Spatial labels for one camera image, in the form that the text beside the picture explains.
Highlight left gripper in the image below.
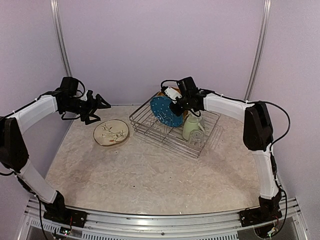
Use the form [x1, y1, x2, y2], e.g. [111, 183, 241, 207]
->
[61, 93, 111, 125]

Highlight blue polka dot plate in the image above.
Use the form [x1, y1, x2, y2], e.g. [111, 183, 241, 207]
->
[150, 96, 183, 128]

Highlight cream bird pattern plate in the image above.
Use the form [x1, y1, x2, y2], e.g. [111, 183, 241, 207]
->
[93, 119, 130, 147]

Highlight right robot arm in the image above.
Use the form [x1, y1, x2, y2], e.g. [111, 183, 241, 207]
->
[161, 77, 282, 227]

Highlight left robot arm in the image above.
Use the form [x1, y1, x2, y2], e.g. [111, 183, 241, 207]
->
[0, 76, 111, 224]

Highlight yellow polka dot plate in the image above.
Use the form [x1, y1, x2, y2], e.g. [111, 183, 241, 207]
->
[156, 87, 189, 121]

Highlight pale green mug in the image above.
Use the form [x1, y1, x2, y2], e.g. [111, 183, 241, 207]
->
[182, 114, 205, 141]

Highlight clear glass cup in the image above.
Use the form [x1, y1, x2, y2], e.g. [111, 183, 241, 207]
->
[188, 129, 205, 148]

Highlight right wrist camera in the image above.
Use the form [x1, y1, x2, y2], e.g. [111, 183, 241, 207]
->
[161, 86, 182, 104]

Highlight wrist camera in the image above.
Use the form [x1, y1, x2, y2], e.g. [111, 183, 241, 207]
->
[80, 90, 93, 102]
[161, 86, 182, 104]

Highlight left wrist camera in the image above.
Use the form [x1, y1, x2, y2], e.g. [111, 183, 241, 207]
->
[80, 90, 93, 102]

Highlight metal wire dish rack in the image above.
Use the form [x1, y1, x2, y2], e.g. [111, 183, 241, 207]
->
[129, 93, 221, 158]

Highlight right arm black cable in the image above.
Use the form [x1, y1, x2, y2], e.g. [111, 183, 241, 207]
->
[257, 100, 291, 151]

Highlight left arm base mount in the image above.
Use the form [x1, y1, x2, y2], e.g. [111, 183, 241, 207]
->
[43, 208, 88, 228]

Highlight left aluminium corner post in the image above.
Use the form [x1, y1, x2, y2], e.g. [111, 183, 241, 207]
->
[50, 0, 72, 77]

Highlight aluminium corner post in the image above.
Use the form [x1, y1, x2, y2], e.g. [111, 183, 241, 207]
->
[244, 0, 272, 100]
[50, 0, 72, 77]

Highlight aluminium front rail frame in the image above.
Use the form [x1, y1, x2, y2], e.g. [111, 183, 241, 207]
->
[14, 196, 311, 240]

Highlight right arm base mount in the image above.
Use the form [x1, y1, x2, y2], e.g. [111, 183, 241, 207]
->
[239, 207, 283, 227]

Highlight right aluminium corner post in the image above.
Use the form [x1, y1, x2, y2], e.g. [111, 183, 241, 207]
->
[244, 0, 272, 100]

